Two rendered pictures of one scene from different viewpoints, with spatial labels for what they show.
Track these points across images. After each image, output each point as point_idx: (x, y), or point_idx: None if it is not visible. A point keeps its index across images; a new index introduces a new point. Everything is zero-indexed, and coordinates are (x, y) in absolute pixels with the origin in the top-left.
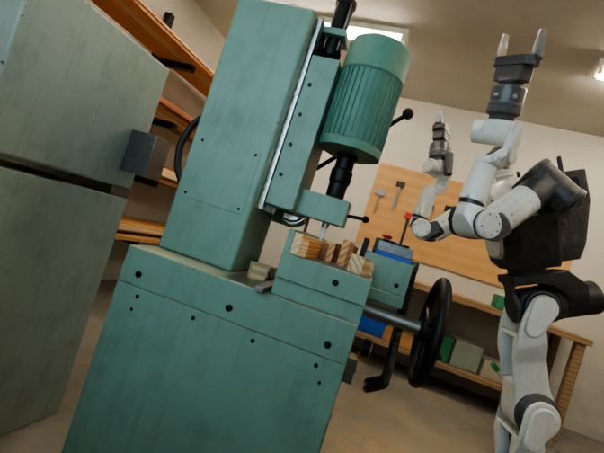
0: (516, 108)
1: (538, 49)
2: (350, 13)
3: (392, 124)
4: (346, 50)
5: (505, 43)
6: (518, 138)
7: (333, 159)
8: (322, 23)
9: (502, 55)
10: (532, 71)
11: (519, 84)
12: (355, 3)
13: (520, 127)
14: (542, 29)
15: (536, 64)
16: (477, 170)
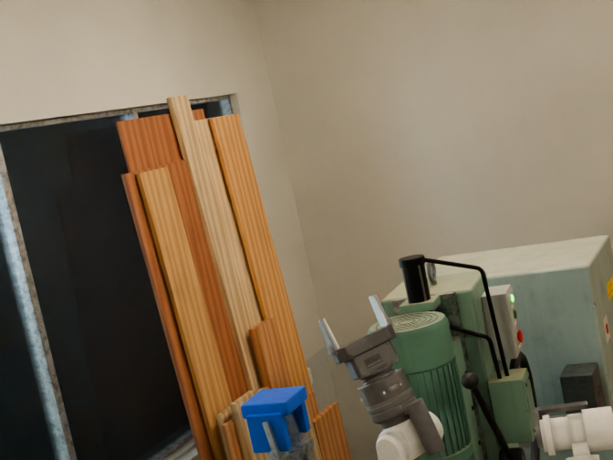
0: (370, 415)
1: (329, 345)
2: (406, 277)
3: (474, 396)
4: (433, 309)
5: (375, 307)
6: (387, 458)
7: (498, 441)
8: (396, 305)
9: (382, 321)
10: (351, 364)
11: (366, 380)
12: (403, 263)
13: (378, 443)
14: (317, 321)
15: (337, 362)
16: None
